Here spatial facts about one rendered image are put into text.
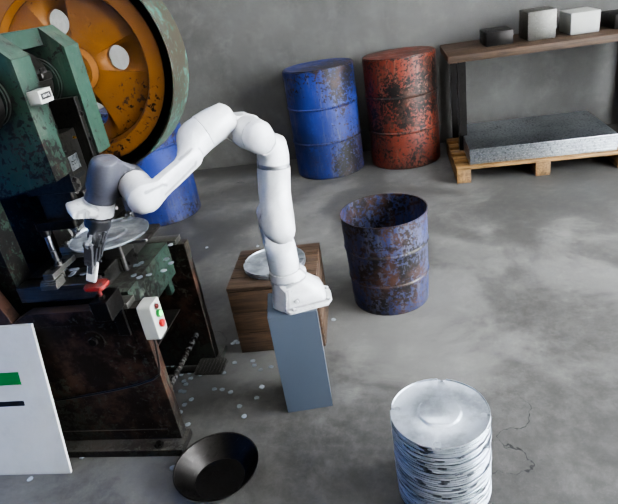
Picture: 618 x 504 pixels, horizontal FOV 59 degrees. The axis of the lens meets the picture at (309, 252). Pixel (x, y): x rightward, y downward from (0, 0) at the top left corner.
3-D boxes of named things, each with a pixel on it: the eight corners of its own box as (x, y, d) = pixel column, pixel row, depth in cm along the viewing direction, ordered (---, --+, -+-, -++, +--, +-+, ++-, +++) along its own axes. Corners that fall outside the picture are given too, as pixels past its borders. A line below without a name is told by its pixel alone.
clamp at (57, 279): (81, 265, 200) (72, 240, 196) (57, 289, 185) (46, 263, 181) (66, 267, 201) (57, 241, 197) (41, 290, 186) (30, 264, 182)
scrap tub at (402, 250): (429, 272, 298) (424, 189, 277) (436, 315, 261) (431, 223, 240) (352, 277, 305) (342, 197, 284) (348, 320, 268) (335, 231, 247)
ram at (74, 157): (110, 199, 204) (83, 121, 191) (91, 215, 191) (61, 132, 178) (68, 204, 208) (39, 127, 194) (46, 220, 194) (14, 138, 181)
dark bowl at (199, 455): (269, 445, 203) (266, 431, 200) (252, 516, 177) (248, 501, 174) (193, 446, 209) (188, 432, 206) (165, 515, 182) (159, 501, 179)
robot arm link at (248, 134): (281, 160, 189) (279, 107, 182) (304, 171, 176) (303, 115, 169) (228, 167, 181) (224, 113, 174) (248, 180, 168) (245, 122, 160)
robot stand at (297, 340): (328, 376, 233) (313, 285, 213) (333, 405, 217) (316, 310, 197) (286, 383, 233) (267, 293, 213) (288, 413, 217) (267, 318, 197)
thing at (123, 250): (169, 253, 212) (160, 221, 206) (156, 271, 199) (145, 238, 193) (110, 258, 216) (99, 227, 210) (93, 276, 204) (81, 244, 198)
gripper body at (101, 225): (104, 224, 157) (101, 251, 162) (116, 212, 165) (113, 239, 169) (79, 216, 157) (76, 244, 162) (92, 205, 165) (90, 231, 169)
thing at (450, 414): (396, 378, 180) (396, 376, 180) (489, 382, 172) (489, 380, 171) (384, 445, 156) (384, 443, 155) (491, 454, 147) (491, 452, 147)
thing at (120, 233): (160, 215, 213) (159, 214, 213) (130, 249, 187) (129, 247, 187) (92, 222, 218) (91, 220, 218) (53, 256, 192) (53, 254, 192)
